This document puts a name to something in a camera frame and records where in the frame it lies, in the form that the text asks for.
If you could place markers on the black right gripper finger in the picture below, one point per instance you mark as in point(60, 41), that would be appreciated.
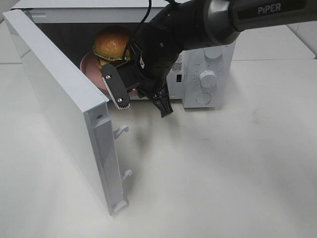
point(160, 98)

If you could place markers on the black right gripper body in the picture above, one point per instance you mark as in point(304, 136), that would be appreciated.
point(154, 52)

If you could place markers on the white round door release button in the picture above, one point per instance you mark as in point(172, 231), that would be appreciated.
point(203, 98)

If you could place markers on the burger with lettuce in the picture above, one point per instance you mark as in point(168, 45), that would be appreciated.
point(109, 46)

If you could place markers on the pink round plate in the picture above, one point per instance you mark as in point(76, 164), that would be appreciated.
point(89, 66)

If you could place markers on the white microwave door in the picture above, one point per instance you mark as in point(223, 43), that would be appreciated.
point(74, 106)

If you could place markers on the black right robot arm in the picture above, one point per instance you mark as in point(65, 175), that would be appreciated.
point(193, 25)

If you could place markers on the white lower microwave knob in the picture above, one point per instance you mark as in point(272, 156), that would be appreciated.
point(208, 79)

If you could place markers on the white microwave knob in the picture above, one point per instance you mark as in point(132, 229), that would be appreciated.
point(213, 52)
point(208, 79)

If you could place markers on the white upper microwave knob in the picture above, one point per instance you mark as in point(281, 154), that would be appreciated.
point(213, 52)

